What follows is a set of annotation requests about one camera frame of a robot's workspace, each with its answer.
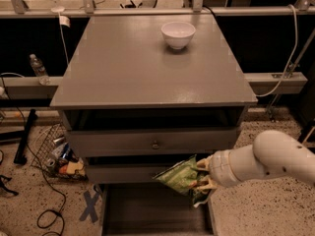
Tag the yellow sponge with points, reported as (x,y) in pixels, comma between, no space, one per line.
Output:
(75,168)

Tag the clear plastic water bottle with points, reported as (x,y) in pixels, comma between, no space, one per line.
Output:
(39,70)

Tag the white ceramic bowl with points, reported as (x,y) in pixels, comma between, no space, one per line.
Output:
(177,34)

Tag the wire basket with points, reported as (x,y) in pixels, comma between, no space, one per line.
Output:
(56,146)

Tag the grey drawer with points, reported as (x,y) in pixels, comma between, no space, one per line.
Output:
(130,168)
(151,209)
(94,133)

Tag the black stand leg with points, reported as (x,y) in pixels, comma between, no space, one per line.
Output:
(20,156)

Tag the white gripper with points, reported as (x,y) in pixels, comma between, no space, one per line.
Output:
(219,168)

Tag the grey top drawer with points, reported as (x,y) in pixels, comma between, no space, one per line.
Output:
(94,133)

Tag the grey bottom drawer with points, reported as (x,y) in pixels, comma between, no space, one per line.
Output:
(151,209)

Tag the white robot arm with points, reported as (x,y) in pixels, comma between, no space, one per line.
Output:
(273,154)

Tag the metal railing frame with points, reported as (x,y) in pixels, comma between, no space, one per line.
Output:
(154,10)

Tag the grey middle drawer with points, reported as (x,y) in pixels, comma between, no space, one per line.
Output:
(130,168)

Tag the green jalapeno chip bag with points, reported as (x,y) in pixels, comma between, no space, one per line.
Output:
(182,177)

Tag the black wheeled cart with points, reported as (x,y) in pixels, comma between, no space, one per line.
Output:
(308,132)

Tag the soda can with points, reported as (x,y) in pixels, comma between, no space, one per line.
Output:
(50,163)

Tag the grey drawer cabinet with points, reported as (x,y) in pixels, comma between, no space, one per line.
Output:
(132,107)

